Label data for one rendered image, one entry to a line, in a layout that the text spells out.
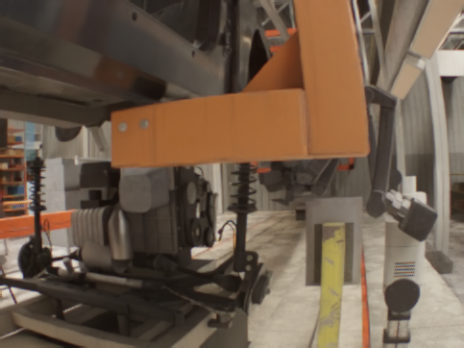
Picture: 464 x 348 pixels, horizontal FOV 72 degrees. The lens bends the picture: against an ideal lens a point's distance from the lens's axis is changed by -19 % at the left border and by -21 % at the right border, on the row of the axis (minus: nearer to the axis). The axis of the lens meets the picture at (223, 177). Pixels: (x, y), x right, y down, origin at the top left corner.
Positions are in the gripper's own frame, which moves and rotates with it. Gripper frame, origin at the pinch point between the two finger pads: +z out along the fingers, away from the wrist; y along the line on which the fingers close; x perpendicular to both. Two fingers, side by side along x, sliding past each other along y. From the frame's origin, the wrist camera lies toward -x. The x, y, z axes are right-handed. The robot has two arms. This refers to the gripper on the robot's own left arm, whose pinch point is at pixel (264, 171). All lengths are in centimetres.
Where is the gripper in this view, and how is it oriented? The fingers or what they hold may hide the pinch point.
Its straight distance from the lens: 157.0
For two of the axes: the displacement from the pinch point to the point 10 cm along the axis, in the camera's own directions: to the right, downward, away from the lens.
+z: -5.0, -0.9, 8.6
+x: 8.6, -1.5, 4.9
